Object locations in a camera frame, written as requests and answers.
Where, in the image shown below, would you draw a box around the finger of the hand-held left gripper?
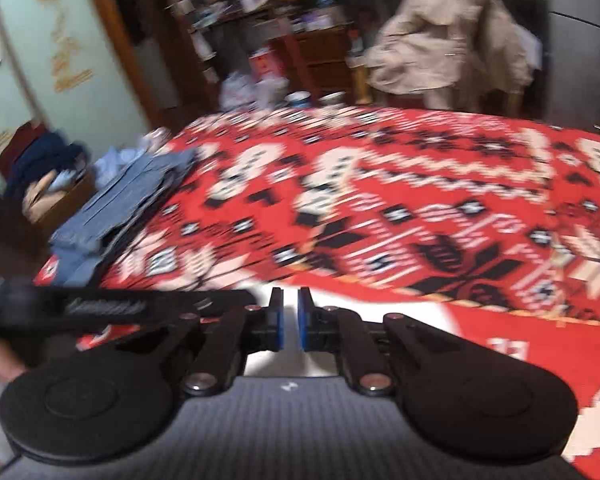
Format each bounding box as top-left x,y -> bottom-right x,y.
147,290 -> 261,321

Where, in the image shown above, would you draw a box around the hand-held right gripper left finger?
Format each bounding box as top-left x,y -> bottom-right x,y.
116,287 -> 286,395

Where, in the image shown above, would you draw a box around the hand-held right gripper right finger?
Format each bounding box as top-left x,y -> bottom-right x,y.
297,287 -> 515,395

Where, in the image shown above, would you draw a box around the white knit vest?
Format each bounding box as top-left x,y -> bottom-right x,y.
100,287 -> 461,378

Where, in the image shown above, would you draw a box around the folded blue jeans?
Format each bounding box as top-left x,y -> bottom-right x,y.
50,147 -> 198,286

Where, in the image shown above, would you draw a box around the navy folded garment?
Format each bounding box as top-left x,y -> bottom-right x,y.
2,130 -> 88,196

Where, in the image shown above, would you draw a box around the light blue cloth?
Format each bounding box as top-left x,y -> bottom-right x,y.
95,145 -> 146,181

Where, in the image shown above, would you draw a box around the red patterned blanket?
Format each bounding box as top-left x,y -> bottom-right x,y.
32,105 -> 600,466

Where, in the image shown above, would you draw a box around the white plastic bag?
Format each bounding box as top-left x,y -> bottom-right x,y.
220,70 -> 288,111

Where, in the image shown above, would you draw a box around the red and white box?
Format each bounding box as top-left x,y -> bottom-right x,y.
247,47 -> 286,81

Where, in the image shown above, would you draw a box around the wooden drawer cabinet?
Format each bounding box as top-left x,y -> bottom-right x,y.
290,25 -> 376,96

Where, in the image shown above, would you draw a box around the beige jacket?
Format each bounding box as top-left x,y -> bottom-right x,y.
365,0 -> 536,96

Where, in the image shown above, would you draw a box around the grey refrigerator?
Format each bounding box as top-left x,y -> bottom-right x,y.
540,0 -> 600,131

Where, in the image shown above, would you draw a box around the red broom handle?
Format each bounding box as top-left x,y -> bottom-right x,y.
277,15 -> 311,96

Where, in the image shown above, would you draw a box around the wooden door frame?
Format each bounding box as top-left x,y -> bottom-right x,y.
80,0 -> 206,131

